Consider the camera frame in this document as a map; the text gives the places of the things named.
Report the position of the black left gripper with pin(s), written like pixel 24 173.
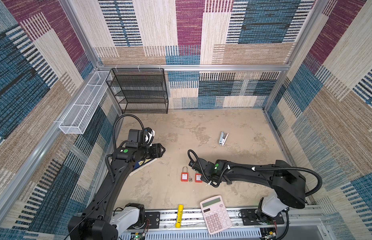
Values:
pixel 156 151

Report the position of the red padlock with label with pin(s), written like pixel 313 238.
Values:
pixel 185 174

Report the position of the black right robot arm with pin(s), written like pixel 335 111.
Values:
pixel 285 180

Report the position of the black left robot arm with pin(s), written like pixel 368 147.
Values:
pixel 96 221

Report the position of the dark blue book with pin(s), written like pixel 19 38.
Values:
pixel 140 165

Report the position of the yellow marker pen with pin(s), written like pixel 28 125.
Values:
pixel 179 216

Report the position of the black mesh shelf rack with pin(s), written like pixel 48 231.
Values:
pixel 139 91

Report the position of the grey stapler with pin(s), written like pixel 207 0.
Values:
pixel 223 138

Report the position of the pink calculator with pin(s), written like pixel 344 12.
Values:
pixel 215 215

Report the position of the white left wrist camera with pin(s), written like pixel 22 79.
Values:
pixel 149 136

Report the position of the white wire mesh basket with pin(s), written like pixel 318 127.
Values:
pixel 81 112

